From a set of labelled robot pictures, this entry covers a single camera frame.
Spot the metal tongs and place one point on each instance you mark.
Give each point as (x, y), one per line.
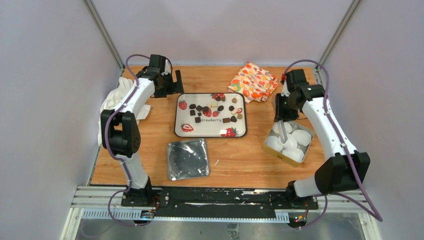
(282, 132)

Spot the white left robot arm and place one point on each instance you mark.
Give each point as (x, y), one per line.
(119, 128)

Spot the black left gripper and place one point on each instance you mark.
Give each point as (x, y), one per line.
(174, 88)

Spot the white cloth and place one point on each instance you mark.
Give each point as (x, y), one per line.
(118, 94)

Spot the orange floral cloth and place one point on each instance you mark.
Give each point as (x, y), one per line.
(254, 83)

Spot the silver tin lid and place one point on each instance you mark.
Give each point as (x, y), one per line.
(188, 159)

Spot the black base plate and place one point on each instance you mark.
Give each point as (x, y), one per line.
(218, 202)

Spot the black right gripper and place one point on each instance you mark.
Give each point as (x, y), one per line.
(280, 114)

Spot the white paper cup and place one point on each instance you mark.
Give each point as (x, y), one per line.
(277, 127)
(274, 143)
(295, 154)
(302, 137)
(291, 143)

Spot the yellow tin box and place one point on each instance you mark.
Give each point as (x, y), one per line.
(279, 155)

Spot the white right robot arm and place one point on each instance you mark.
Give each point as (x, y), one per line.
(345, 167)

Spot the strawberry print tray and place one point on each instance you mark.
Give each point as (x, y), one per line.
(211, 121)

